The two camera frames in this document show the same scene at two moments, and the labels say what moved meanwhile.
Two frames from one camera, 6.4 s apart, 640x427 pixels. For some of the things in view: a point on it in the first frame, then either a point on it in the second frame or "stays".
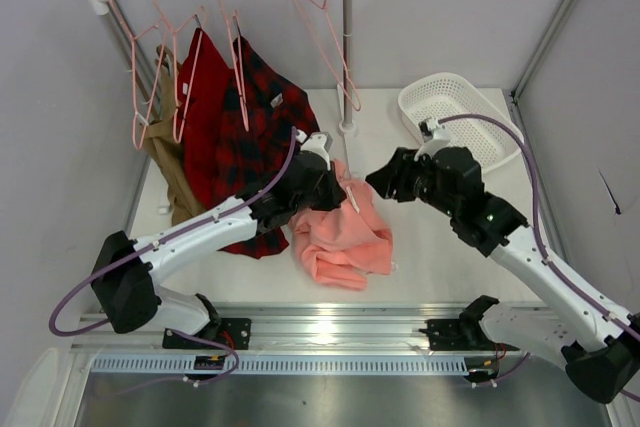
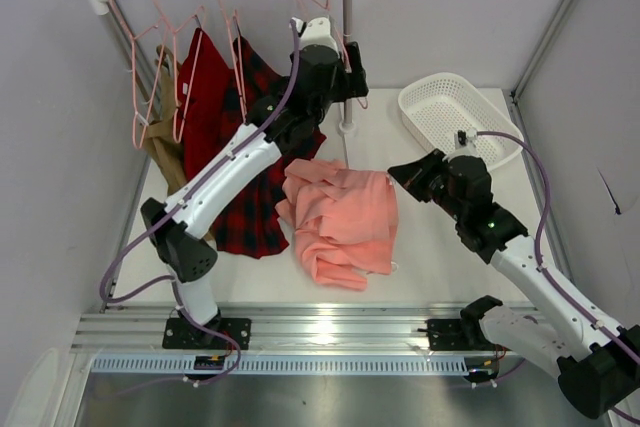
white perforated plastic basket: (442, 94) stays
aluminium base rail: (273, 328) stays
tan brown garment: (159, 138) stays
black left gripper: (326, 189) → (353, 73)
